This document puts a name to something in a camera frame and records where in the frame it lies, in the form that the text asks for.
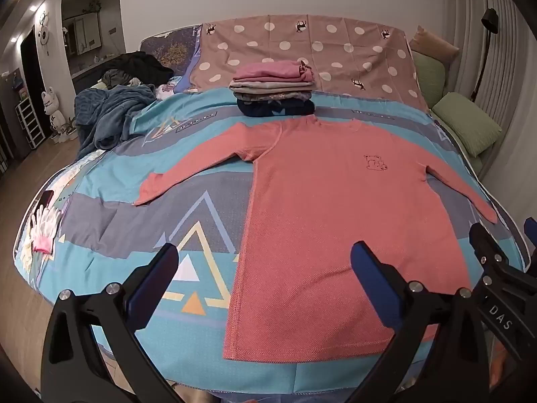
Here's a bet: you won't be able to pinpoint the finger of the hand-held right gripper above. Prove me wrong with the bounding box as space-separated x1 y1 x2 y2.
524 217 537 271
469 222 537 355

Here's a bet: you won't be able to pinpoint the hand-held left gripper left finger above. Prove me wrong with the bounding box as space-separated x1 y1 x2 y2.
39 242 181 403

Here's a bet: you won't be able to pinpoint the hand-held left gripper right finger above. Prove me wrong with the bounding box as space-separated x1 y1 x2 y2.
350 241 510 403

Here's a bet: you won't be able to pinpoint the coral long-sleeve shirt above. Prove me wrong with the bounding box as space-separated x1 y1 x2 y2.
134 118 499 362

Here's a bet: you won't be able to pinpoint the pile of dark clothes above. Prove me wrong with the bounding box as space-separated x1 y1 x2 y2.
106 51 174 87

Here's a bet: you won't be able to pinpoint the blue geometric quilt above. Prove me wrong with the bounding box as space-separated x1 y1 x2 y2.
12 86 531 396

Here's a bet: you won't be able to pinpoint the white gloves with pink cuffs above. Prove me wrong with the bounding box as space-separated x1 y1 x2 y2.
29 206 64 255

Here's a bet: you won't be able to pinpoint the large green pillow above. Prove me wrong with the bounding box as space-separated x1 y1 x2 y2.
431 92 503 159

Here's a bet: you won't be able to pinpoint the grey pleated curtain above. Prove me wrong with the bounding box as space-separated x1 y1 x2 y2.
453 0 537 229

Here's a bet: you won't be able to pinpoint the crumpled blue blanket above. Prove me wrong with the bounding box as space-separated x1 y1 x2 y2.
74 84 158 161

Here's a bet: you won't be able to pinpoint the small green pillow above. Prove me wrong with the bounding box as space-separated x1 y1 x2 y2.
413 51 446 108

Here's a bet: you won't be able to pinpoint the white shelf rack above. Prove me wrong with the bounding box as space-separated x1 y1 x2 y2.
15 101 46 149

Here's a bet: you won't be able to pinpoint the white frog figurine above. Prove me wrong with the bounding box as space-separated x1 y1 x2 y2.
41 87 64 142

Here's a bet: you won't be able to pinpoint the navy folded garment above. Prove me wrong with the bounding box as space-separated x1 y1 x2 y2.
236 99 315 118

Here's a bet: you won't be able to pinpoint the patterned folded garment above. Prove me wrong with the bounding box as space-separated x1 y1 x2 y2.
234 91 313 104

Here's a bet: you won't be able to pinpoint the grey folded garment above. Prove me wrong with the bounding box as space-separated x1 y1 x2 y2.
229 80 314 94

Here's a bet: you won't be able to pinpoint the tan pillow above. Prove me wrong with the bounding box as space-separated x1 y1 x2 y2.
409 25 460 66

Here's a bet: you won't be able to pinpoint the dark blue tree print sheet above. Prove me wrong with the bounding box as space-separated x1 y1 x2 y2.
138 25 203 94

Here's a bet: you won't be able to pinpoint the black floor lamp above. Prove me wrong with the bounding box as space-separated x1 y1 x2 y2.
469 7 500 102

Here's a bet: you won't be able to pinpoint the pink folded garment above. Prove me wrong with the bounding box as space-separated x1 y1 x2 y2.
232 60 316 83

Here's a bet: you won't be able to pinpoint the brown polka dot sheet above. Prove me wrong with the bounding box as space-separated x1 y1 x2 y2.
185 14 429 113

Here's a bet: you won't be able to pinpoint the decorative wall clock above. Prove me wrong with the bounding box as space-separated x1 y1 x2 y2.
37 10 52 56

